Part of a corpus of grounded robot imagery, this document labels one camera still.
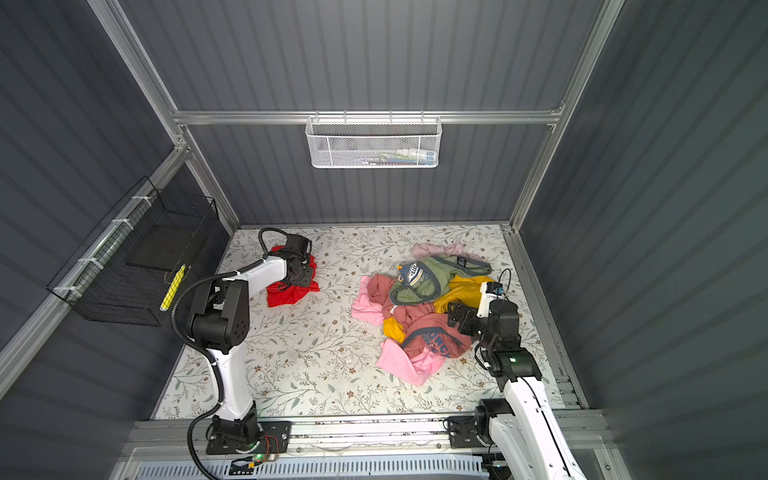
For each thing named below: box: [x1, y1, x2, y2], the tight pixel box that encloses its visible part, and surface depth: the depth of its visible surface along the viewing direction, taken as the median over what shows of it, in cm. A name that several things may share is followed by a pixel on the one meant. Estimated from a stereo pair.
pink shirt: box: [351, 243, 476, 387], surface depth 87 cm
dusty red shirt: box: [367, 274, 474, 358], surface depth 86 cm
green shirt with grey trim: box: [389, 256, 492, 305], surface depth 93 cm
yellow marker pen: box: [159, 264, 187, 312], surface depth 70 cm
